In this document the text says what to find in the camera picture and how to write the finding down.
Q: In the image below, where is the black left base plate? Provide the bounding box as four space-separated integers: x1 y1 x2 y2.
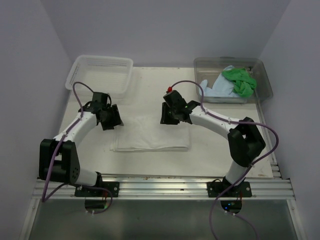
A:
74 181 120 198

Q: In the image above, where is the green towel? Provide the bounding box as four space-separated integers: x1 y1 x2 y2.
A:
221 68 257 98

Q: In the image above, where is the white towel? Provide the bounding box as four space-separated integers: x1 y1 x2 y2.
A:
110 115 191 152

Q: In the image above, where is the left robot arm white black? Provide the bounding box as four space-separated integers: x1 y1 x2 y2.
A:
38 104 123 197

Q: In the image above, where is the aluminium mounting rail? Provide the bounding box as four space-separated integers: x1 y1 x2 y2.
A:
31 163 296 201

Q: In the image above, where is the grey transparent plastic bin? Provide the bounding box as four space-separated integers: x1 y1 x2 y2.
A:
193 57 273 104

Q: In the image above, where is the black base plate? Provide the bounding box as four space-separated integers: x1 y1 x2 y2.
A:
206 179 253 198
74 181 120 198

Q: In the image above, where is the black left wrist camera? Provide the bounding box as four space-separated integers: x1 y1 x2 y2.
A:
90 92 112 109

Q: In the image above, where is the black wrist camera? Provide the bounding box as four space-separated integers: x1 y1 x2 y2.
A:
90 92 112 109
163 90 187 108

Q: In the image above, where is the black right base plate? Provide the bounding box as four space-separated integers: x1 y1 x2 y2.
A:
206 179 253 198

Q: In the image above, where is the white plastic basket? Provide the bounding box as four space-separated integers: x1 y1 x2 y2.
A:
65 55 134 99

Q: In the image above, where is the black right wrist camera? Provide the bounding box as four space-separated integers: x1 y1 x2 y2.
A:
163 90 187 108

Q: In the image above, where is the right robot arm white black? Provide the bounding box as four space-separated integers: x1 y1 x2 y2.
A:
160 101 266 197

